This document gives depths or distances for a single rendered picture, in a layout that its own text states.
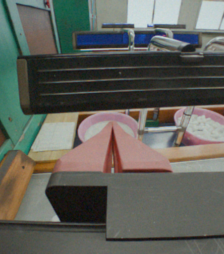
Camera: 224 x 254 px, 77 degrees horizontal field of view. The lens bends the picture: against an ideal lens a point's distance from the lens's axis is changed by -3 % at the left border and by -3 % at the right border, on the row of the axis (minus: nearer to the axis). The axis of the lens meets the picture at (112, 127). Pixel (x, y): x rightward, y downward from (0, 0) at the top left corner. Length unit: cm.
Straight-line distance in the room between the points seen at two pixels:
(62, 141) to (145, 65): 44
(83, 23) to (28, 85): 272
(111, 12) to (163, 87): 505
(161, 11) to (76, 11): 309
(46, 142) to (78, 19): 253
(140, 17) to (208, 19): 206
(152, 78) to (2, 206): 39
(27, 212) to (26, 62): 39
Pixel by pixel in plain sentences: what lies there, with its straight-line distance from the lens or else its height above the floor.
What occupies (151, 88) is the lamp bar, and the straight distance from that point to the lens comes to 21.
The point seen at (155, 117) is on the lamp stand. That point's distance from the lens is 78.
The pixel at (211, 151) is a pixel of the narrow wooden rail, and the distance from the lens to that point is 64.
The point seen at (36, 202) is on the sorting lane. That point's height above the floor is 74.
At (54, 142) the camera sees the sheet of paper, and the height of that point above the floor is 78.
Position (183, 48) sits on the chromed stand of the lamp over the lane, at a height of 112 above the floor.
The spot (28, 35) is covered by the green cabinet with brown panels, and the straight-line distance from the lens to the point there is 77.
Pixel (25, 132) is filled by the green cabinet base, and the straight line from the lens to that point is 59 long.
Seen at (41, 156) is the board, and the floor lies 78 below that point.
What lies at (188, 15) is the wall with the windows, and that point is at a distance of 571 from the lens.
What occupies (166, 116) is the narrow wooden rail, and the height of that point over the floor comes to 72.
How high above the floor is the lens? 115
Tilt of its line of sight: 37 degrees down
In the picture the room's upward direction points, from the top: 1 degrees counter-clockwise
